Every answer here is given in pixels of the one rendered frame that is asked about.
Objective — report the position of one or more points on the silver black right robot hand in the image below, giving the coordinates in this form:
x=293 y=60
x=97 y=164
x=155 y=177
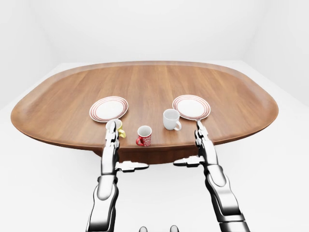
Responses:
x=208 y=154

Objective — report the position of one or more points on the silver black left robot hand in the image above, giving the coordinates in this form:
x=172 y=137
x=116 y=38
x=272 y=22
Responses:
x=109 y=159

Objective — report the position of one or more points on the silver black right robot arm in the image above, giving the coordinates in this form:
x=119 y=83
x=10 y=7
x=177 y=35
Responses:
x=217 y=178

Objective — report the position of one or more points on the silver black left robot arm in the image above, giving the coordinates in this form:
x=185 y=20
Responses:
x=106 y=191

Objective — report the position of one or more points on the yellow mug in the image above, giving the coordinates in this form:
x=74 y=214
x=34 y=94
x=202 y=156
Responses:
x=120 y=126

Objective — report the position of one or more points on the red patterned mug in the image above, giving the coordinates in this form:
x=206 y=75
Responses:
x=144 y=140

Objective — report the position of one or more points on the white plate with red rings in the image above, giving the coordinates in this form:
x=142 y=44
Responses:
x=108 y=108
x=191 y=107

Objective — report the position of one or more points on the white mug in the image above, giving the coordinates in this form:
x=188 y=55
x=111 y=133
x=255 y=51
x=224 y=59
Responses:
x=170 y=122

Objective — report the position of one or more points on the dark wooden table base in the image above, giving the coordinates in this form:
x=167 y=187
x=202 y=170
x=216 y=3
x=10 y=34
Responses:
x=157 y=155

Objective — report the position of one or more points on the small dark rounded shape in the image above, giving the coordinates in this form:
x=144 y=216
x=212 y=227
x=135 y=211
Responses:
x=143 y=229
x=174 y=228

